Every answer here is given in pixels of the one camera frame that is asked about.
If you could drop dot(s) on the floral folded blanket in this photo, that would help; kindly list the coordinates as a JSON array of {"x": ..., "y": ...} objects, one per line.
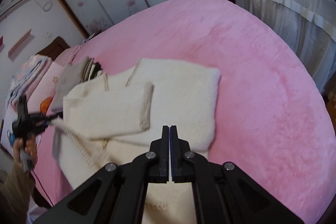
[{"x": 27, "y": 78}]

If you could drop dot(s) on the white air conditioner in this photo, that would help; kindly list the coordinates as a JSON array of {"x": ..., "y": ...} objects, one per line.
[{"x": 13, "y": 1}]

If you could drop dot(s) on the dark wooden headboard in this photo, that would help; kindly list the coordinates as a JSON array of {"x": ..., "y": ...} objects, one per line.
[{"x": 54, "y": 49}]

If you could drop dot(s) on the grey knitted folded sweater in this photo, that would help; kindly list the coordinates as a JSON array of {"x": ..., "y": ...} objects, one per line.
[{"x": 73, "y": 75}]

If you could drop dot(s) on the pink wall shelf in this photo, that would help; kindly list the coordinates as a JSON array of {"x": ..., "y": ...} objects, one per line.
[{"x": 18, "y": 42}]

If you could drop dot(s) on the pink folded quilt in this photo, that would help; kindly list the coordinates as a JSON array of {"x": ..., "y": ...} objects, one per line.
[{"x": 38, "y": 102}]

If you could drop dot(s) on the white fluffy sweater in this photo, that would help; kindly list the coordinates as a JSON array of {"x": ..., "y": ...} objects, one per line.
[{"x": 115, "y": 118}]

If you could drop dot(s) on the person's left forearm beige sleeve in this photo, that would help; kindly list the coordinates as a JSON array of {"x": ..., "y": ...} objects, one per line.
[{"x": 16, "y": 192}]

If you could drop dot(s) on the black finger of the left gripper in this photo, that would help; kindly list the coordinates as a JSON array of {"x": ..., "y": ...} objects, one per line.
[
  {"x": 40, "y": 117},
  {"x": 41, "y": 126}
]

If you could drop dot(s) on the person's left hand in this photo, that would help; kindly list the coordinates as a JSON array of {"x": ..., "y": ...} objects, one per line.
[{"x": 30, "y": 148}]

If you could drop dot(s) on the pink bed cover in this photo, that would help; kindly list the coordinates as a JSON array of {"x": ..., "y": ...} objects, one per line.
[{"x": 270, "y": 119}]

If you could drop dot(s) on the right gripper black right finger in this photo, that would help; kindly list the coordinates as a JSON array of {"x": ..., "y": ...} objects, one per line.
[{"x": 181, "y": 170}]

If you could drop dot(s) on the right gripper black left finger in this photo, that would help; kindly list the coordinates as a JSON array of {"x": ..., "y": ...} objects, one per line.
[{"x": 159, "y": 171}]

